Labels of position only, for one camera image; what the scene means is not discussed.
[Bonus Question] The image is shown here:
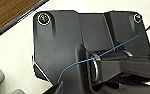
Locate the thin blue cable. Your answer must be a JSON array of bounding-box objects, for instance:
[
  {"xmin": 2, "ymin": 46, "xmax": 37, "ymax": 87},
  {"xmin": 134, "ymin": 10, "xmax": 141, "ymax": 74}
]
[{"xmin": 56, "ymin": 18, "xmax": 150, "ymax": 84}]

